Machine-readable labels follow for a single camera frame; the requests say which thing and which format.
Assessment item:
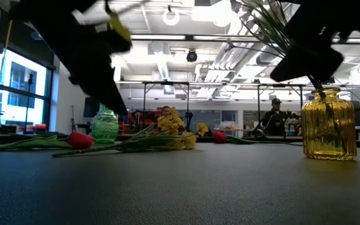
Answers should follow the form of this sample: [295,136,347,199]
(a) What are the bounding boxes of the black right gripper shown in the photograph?
[269,0,356,83]

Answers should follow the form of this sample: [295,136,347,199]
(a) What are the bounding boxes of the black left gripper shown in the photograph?
[31,12,134,116]

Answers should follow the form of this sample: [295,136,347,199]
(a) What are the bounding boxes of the yellow flower bunch grassy leaves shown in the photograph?
[237,0,324,92]

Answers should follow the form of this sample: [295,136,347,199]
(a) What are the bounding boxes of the red artificial tulip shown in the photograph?
[0,131,96,153]
[212,131,304,147]

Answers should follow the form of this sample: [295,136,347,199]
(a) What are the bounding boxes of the yellow ribbed glass vase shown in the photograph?
[301,87,358,161]

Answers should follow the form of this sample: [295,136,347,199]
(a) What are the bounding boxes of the yellow small-bloom flower bunch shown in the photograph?
[51,107,198,158]

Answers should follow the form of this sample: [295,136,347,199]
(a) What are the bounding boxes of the green glass vase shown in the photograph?
[91,104,120,144]

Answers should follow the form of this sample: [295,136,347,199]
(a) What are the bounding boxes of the small tripod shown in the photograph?
[69,105,78,135]

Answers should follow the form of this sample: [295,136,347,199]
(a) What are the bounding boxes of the red storage bins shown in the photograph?
[119,109,162,135]

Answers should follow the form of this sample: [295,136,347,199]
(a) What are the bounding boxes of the person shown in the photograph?
[261,97,289,137]
[160,105,172,121]

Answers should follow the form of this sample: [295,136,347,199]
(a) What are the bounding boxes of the black desk monitor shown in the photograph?
[351,100,360,123]

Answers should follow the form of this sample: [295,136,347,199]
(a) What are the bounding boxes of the black pole stand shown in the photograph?
[24,73,34,134]

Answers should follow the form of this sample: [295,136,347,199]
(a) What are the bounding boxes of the long bar with light strips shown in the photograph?
[129,33,360,44]

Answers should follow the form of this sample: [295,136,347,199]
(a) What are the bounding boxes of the large window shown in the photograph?
[0,48,54,134]

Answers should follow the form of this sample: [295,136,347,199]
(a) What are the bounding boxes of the round white ceiling lamp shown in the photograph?
[162,8,181,27]

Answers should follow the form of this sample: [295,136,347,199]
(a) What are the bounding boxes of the wooden background table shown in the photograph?
[214,127,256,138]

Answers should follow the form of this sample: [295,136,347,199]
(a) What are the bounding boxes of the black wall monitor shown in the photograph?
[83,97,101,119]

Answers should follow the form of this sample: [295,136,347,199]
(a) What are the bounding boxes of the black dome ceiling camera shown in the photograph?
[186,49,198,63]

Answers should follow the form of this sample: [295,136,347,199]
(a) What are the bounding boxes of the yellow cord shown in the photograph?
[0,19,14,123]

